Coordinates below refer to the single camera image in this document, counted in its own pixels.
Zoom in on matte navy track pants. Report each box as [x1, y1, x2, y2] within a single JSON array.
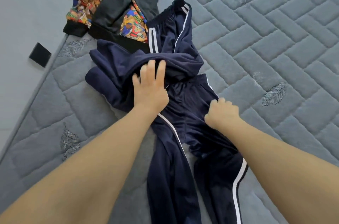
[[145, 0, 204, 76]]

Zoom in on black colourful patterned sweatshirt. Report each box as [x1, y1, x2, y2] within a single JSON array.
[[63, 0, 164, 52]]

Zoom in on shiny navy track pants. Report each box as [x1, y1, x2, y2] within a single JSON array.
[[85, 38, 250, 224]]

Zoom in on person's left forearm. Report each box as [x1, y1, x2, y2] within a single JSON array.
[[0, 106, 160, 224]]

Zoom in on person's right forearm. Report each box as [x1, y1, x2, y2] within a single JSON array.
[[221, 118, 339, 224]]

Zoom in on black square patch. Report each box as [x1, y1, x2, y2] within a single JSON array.
[[29, 42, 53, 68]]

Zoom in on person's left hand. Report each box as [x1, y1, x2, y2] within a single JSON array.
[[131, 59, 170, 121]]

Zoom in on person's right hand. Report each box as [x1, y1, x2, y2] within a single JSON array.
[[204, 98, 242, 132]]

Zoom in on grey quilted mattress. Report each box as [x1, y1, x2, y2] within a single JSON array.
[[0, 0, 339, 224]]

